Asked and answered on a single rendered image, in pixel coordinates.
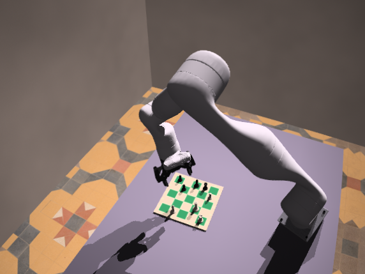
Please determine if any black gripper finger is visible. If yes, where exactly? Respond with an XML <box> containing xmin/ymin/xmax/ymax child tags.
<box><xmin>153</xmin><ymin>166</ymin><xmax>174</xmax><ymax>187</ymax></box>
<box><xmin>178</xmin><ymin>151</ymin><xmax>195</xmax><ymax>176</ymax></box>

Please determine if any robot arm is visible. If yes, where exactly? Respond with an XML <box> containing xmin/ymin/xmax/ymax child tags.
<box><xmin>138</xmin><ymin>50</ymin><xmax>327</xmax><ymax>229</ymax></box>

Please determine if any green and cream chessboard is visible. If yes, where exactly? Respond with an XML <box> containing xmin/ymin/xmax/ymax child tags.
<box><xmin>154</xmin><ymin>173</ymin><xmax>223</xmax><ymax>231</ymax></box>

